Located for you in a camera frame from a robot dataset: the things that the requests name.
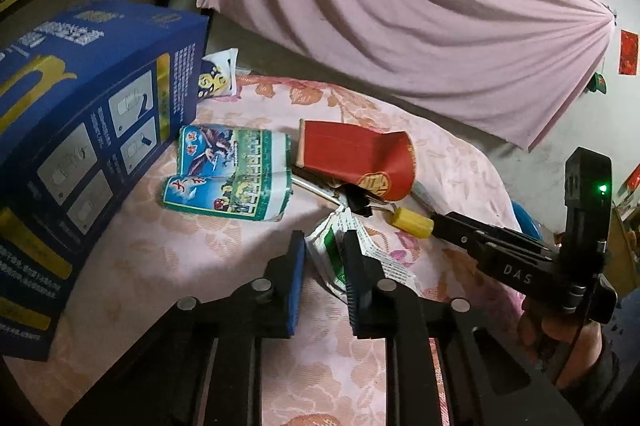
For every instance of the white green packet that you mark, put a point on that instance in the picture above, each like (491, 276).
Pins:
(327, 246)

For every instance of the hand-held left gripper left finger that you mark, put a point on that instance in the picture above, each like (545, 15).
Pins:
(297, 278)

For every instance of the red gold empty packet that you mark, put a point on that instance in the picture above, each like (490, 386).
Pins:
(365, 156)

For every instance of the pink floral blanket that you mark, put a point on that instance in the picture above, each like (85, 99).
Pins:
(150, 266)

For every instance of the green cap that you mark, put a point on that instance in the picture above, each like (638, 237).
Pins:
(597, 83)

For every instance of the black binder clip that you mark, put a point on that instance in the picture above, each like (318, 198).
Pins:
(356, 202)

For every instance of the green printed paper wrapper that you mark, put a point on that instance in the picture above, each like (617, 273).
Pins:
(230, 176)

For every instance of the white black yellow snack packet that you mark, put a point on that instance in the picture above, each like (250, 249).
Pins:
(217, 76)

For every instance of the large blue cardboard box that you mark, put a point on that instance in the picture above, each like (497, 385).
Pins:
(75, 131)

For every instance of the wooden desk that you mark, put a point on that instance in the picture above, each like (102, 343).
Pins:
(627, 231)

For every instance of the red hanging ornament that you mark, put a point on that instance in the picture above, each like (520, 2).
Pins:
(634, 182)

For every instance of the person's right hand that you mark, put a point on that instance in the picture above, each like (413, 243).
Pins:
(565, 341)

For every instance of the red paper wall decoration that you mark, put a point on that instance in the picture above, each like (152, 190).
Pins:
(629, 52)

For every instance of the blue plastic object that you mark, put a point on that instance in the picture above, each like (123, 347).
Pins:
(527, 221)

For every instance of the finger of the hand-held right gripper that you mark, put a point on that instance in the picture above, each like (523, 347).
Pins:
(460, 233)
(522, 240)

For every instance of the pink hanging sheet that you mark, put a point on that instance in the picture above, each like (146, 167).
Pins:
(400, 6)

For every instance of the person's right forearm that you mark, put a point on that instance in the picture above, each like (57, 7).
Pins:
(605, 376)

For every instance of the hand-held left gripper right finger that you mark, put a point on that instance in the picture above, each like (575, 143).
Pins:
(356, 286)

